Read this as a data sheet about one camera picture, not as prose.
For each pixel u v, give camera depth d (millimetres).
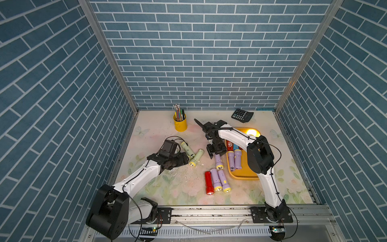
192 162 886
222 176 843
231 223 728
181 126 1023
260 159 558
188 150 941
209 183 822
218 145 800
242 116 1153
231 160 900
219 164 884
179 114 1021
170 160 668
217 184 805
